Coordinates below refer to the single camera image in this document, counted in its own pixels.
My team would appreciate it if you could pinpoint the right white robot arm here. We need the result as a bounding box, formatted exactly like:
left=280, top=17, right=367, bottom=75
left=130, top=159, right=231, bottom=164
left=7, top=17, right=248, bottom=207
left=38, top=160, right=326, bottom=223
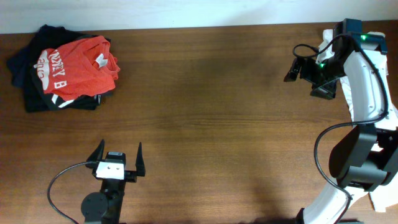
left=284, top=19, right=397, bottom=224

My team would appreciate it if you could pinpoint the white t-shirt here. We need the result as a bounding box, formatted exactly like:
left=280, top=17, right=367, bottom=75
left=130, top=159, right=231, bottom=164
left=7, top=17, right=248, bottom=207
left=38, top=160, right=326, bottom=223
left=319, top=29, right=397, bottom=212

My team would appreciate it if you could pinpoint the orange printed t-shirt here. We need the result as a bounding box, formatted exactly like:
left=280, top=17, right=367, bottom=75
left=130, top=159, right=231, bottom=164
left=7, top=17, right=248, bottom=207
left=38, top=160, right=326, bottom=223
left=36, top=35, right=121, bottom=102

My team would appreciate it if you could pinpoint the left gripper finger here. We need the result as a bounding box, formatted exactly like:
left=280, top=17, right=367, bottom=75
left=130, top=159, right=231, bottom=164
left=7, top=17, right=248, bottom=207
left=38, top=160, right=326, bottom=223
left=135, top=142, right=146, bottom=172
left=86, top=139, right=105, bottom=162

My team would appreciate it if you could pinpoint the dark folded clothes pile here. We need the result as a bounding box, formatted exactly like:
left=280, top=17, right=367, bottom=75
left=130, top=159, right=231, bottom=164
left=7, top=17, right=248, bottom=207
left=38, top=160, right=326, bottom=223
left=7, top=25, right=105, bottom=113

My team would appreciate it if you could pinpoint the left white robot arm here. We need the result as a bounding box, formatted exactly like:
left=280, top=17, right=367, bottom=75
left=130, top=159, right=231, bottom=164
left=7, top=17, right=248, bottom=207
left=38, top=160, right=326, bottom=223
left=81, top=140, right=146, bottom=224

